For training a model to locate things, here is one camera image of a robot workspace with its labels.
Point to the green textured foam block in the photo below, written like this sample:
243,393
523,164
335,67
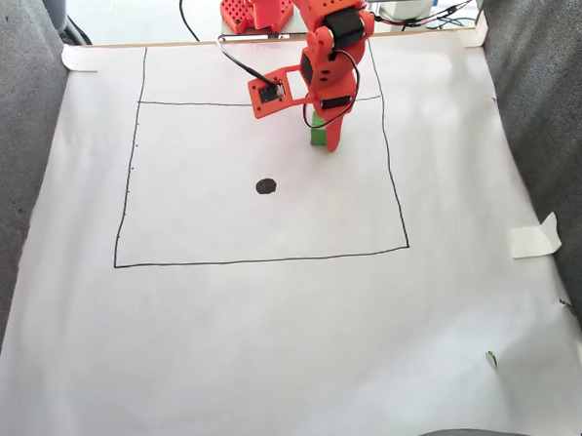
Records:
317,134

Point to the black dot mark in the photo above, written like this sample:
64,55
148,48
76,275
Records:
266,186

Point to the white tape piece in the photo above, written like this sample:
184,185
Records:
80,59
531,242
474,32

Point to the white paper sheet with lines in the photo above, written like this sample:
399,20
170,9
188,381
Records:
277,326

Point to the grey fabric side panel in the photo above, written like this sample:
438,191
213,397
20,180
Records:
10,169
555,140

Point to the orange mount with small camera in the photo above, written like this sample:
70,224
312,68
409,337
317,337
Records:
266,108

